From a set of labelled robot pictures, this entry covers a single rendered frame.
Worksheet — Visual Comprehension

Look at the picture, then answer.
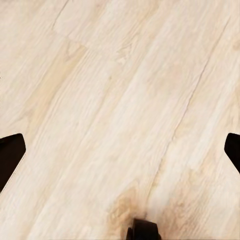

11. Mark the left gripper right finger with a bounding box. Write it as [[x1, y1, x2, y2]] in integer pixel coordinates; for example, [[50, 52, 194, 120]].
[[224, 132, 240, 173]]

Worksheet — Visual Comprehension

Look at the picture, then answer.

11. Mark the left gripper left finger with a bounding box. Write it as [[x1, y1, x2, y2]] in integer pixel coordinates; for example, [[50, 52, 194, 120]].
[[0, 133, 26, 193]]

